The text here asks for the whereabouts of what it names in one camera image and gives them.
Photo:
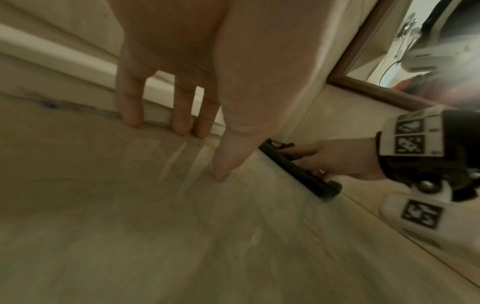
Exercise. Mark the wood framed mirror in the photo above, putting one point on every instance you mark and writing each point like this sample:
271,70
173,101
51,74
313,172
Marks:
360,80

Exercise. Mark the black cloth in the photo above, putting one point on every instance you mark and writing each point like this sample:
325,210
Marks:
303,175

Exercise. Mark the black wristband with white markers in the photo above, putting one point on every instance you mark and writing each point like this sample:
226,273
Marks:
412,139

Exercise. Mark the person's right hand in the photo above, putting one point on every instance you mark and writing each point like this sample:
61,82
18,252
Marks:
345,157

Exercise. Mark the person's left hand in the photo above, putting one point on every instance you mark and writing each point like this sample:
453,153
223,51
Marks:
243,59

